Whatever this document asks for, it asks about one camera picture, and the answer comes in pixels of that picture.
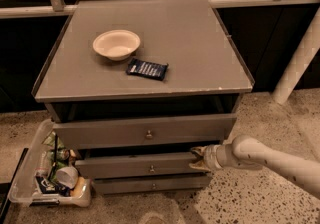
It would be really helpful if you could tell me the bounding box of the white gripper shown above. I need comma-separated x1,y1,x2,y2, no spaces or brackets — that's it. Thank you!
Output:
189,145,222,172

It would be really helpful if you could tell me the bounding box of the grey drawer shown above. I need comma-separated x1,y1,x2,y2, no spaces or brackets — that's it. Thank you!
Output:
75,152,199,179
53,114,236,149
92,173,211,195

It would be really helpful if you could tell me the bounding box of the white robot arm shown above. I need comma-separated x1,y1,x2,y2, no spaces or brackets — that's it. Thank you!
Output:
189,135,320,199

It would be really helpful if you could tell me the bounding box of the grey top drawer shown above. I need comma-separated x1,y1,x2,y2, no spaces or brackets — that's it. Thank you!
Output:
53,114,236,149

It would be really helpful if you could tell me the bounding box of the grey bottom drawer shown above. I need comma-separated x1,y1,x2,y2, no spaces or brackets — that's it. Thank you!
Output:
92,173,211,195

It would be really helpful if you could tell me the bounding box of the grey drawer cabinet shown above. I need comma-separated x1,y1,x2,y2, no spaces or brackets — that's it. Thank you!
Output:
31,0,256,196

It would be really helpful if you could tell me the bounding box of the blue snack packet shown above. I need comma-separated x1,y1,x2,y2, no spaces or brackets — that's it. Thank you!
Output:
126,58,168,81

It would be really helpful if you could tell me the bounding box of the yellow sponge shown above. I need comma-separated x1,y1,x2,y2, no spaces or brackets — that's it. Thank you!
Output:
70,177,85,197

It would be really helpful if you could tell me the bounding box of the white paper cup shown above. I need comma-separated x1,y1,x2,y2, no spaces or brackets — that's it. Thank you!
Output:
56,166,78,189

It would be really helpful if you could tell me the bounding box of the white bowl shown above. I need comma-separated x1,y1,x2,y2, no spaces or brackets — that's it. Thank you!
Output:
93,30,141,61

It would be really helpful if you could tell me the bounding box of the green soda can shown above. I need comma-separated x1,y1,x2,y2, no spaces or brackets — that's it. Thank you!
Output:
50,149,70,161

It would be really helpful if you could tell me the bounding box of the green chip bag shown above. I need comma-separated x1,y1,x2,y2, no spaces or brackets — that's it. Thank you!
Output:
42,131,65,150

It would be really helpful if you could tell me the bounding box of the clear plastic bin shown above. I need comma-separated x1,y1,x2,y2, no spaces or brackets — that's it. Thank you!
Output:
9,119,91,207

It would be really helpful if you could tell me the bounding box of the blue white snack bag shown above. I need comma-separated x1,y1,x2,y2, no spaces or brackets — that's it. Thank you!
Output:
35,176,70,197

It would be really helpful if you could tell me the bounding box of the clear plastic bottle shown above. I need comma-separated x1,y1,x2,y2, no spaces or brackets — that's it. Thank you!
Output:
35,150,53,177

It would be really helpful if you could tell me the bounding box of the white diagonal post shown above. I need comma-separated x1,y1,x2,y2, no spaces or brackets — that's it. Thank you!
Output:
272,8,320,104

